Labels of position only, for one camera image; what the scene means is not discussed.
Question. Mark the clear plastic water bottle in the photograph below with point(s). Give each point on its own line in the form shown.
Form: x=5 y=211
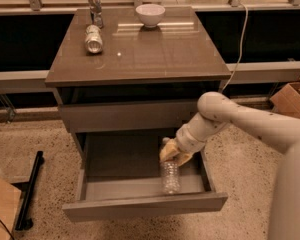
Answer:
x=170 y=176

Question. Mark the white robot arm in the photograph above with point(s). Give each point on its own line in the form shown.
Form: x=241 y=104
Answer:
x=282 y=133

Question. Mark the open middle drawer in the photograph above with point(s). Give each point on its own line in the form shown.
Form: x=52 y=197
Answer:
x=120 y=178

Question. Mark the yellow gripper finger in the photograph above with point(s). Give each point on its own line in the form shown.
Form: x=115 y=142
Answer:
x=183 y=157
x=169 y=149

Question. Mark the brown cardboard box right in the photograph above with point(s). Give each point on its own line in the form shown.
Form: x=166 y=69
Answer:
x=287 y=100

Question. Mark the metal railing frame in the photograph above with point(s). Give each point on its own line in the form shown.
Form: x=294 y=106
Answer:
x=20 y=80

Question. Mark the clear glass tumbler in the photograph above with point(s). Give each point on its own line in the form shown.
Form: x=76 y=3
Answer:
x=96 y=12

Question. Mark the brown cardboard box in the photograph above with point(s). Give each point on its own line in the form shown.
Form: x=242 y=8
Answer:
x=287 y=100
x=9 y=203

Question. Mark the grey drawer cabinet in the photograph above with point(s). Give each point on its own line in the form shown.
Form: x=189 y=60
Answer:
x=137 y=64

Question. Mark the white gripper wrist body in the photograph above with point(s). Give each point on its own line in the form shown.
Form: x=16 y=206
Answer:
x=187 y=142

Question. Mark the white ceramic bowl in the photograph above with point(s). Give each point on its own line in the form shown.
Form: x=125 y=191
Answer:
x=150 y=15

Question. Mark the brown cardboard box left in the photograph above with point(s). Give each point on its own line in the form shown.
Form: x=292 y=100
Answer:
x=9 y=203

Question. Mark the grey top drawer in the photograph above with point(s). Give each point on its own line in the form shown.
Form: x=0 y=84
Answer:
x=105 y=117

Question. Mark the black metal bar stand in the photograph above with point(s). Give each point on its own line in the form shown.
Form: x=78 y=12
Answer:
x=24 y=222

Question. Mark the silver can lying down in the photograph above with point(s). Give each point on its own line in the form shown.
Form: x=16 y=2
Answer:
x=93 y=39

